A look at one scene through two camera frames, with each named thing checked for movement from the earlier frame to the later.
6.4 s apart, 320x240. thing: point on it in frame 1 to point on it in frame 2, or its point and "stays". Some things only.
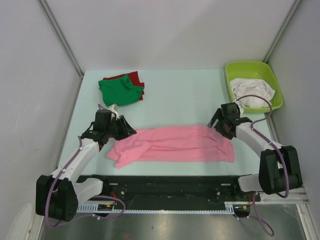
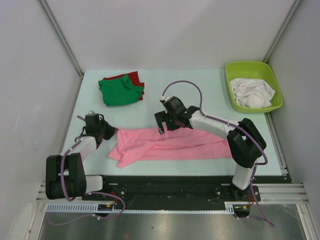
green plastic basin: (253, 70) stays
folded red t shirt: (134, 79) stays
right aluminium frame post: (294, 9) stays
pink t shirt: (201, 143) stays
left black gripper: (126, 130) to (111, 130)
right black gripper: (218, 115) to (161, 117)
